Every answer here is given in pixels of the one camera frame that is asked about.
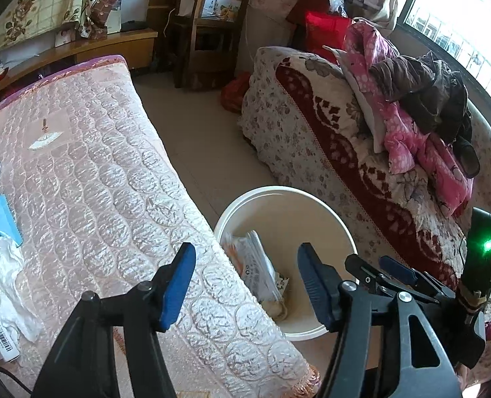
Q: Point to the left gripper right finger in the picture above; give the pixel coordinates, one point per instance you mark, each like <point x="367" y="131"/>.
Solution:
<point x="385" y="346"/>

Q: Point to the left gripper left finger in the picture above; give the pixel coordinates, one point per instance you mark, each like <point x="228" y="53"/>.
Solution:
<point x="81" y="362"/>

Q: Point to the white tissue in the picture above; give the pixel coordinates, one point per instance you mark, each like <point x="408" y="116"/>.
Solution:
<point x="14" y="314"/>

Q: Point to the white printed plastic bag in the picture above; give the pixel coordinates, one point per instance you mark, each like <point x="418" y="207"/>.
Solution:
<point x="255" y="268"/>

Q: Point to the cream plastic trash bucket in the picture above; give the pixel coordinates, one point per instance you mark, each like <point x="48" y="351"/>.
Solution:
<point x="284" y="218"/>

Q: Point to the pink polka dot garment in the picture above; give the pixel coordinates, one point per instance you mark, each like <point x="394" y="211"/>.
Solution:
<point x="393" y="129"/>

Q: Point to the pink quilted table cover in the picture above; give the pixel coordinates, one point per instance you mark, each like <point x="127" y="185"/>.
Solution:
<point x="100" y="207"/>

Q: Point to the dark brown jacket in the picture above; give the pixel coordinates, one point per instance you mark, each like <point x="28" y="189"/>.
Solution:
<point x="436" y="99"/>

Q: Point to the floral covered sofa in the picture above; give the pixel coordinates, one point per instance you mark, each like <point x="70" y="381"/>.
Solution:
<point x="303" y="119"/>

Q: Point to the red bag on floor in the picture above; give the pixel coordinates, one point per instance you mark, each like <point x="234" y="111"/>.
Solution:
<point x="232" y="95"/>

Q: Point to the dark framed window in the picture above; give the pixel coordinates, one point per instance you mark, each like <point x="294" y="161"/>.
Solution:
<point x="462" y="28"/>

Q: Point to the wooden tv cabinet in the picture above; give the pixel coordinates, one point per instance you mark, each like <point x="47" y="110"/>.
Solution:
<point x="136" y="47"/>

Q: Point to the floral cloth covered television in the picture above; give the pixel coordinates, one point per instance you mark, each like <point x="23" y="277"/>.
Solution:
<point x="26" y="19"/>

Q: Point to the dark wooden chair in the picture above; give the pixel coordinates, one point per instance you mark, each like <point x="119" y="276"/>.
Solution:
<point x="204" y="37"/>

